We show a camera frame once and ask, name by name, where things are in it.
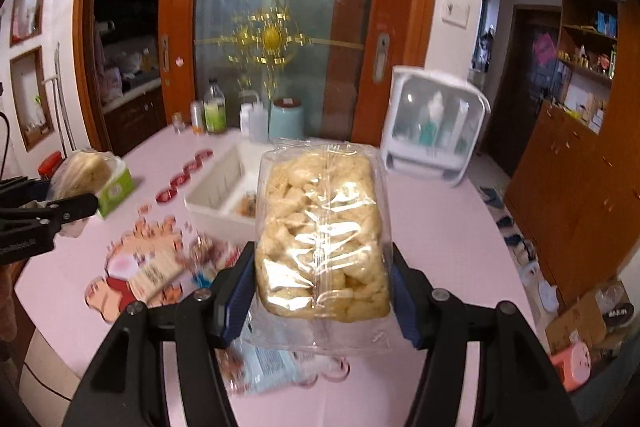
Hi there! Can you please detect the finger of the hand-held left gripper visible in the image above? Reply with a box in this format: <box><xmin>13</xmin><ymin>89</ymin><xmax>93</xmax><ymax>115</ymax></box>
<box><xmin>0</xmin><ymin>176</ymin><xmax>51</xmax><ymax>206</ymax></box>
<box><xmin>0</xmin><ymin>193</ymin><xmax>99</xmax><ymax>240</ymax></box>

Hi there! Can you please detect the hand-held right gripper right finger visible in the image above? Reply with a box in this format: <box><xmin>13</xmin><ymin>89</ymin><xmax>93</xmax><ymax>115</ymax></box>
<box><xmin>390</xmin><ymin>241</ymin><xmax>581</xmax><ymax>427</ymax></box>

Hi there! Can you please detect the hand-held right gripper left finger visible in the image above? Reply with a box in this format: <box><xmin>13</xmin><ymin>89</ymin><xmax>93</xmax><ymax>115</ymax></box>
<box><xmin>62</xmin><ymin>239</ymin><xmax>258</xmax><ymax>427</ymax></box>

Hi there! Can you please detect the clear bag of pale crackers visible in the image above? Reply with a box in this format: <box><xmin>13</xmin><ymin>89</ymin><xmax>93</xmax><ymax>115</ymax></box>
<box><xmin>50</xmin><ymin>149</ymin><xmax>118</xmax><ymax>238</ymax></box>

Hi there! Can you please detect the white plastic bin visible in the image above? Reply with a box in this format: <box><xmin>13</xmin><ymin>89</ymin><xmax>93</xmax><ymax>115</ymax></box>
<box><xmin>185</xmin><ymin>142</ymin><xmax>276</xmax><ymax>245</ymax></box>

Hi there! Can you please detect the clear bag of puffed snacks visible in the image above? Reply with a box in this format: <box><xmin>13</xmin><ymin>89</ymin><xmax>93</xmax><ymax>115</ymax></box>
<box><xmin>248</xmin><ymin>139</ymin><xmax>396</xmax><ymax>353</ymax></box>

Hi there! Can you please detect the red lid jar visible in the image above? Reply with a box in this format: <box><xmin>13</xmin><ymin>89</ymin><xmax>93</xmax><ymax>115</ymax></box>
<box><xmin>39</xmin><ymin>151</ymin><xmax>63</xmax><ymax>178</ymax></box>

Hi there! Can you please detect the green tissue box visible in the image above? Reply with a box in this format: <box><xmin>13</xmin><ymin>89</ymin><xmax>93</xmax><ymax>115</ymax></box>
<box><xmin>97</xmin><ymin>157</ymin><xmax>136</xmax><ymax>219</ymax></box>

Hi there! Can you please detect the blue white snack packet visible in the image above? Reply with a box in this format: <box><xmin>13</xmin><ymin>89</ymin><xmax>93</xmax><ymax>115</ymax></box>
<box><xmin>225</xmin><ymin>322</ymin><xmax>321</xmax><ymax>395</ymax></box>

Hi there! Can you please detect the beige snack packet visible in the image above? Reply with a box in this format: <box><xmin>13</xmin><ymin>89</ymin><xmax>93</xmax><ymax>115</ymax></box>
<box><xmin>132</xmin><ymin>252</ymin><xmax>183</xmax><ymax>303</ymax></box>

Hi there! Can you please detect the brown snack packet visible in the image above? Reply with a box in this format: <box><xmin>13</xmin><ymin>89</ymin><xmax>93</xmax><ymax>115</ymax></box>
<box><xmin>235</xmin><ymin>192</ymin><xmax>258</xmax><ymax>219</ymax></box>

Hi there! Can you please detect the green label clear bottle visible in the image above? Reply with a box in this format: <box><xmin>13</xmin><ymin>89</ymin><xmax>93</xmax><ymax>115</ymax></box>
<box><xmin>204</xmin><ymin>78</ymin><xmax>228</xmax><ymax>135</ymax></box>

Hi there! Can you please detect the pink plastic container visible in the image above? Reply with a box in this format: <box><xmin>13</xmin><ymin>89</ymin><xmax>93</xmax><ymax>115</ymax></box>
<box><xmin>550</xmin><ymin>342</ymin><xmax>593</xmax><ymax>391</ymax></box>

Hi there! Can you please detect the cardboard box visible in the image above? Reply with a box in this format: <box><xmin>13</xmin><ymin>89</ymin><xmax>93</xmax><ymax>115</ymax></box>
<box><xmin>545</xmin><ymin>279</ymin><xmax>633</xmax><ymax>355</ymax></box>

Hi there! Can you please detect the white plastic bottle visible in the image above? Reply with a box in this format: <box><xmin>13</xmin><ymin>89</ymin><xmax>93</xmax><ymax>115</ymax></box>
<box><xmin>240</xmin><ymin>102</ymin><xmax>268</xmax><ymax>142</ymax></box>

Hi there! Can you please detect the white countertop sterilizer cabinet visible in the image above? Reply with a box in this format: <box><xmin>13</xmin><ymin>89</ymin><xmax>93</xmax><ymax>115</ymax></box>
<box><xmin>380</xmin><ymin>66</ymin><xmax>492</xmax><ymax>188</ymax></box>

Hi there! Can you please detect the teal canister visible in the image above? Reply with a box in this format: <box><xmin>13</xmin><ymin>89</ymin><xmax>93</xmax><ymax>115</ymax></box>
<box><xmin>270</xmin><ymin>98</ymin><xmax>307</xmax><ymax>142</ymax></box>

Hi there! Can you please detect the wooden cabinet with shelves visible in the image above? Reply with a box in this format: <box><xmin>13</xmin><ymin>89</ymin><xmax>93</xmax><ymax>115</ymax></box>
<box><xmin>505</xmin><ymin>0</ymin><xmax>640</xmax><ymax>308</ymax></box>

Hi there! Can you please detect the black cable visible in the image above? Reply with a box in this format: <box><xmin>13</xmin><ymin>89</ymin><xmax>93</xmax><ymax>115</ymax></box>
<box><xmin>0</xmin><ymin>111</ymin><xmax>12</xmax><ymax>180</ymax></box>

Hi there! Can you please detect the large wooden wall niche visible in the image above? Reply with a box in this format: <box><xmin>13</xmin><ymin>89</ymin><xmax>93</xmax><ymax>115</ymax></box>
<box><xmin>10</xmin><ymin>46</ymin><xmax>56</xmax><ymax>152</ymax></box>

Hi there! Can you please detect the small wooden wall niche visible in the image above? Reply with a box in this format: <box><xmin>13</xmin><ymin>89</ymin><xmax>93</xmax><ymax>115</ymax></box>
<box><xmin>10</xmin><ymin>0</ymin><xmax>53</xmax><ymax>48</ymax></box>

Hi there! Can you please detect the white wall switch plate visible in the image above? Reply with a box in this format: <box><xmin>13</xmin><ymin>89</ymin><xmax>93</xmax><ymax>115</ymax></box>
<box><xmin>442</xmin><ymin>0</ymin><xmax>471</xmax><ymax>28</ymax></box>

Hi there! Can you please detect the glass sliding door wooden frame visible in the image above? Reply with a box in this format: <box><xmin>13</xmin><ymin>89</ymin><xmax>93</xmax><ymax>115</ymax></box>
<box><xmin>160</xmin><ymin>0</ymin><xmax>443</xmax><ymax>145</ymax></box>

